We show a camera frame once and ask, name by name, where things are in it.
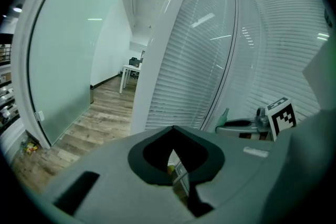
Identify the white window blinds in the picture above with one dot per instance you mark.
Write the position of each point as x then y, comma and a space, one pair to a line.
197, 60

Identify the white glass door fitting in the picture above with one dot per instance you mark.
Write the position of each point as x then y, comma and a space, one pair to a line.
39, 115

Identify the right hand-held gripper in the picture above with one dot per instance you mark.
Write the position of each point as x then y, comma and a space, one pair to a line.
282, 118

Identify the black office chair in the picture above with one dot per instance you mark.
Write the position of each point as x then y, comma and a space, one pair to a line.
134, 61

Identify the white table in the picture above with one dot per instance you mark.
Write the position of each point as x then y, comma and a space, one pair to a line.
131, 68

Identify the frosted glass door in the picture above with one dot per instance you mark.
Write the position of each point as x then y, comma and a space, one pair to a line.
65, 47

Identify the silver trash bin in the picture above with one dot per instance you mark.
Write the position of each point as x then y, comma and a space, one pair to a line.
92, 94

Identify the pile of snack wrappers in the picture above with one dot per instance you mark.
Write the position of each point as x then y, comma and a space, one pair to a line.
30, 147

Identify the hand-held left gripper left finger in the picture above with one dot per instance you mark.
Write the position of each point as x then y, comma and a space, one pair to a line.
118, 186

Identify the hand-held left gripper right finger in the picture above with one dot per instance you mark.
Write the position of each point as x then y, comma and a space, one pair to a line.
236, 165

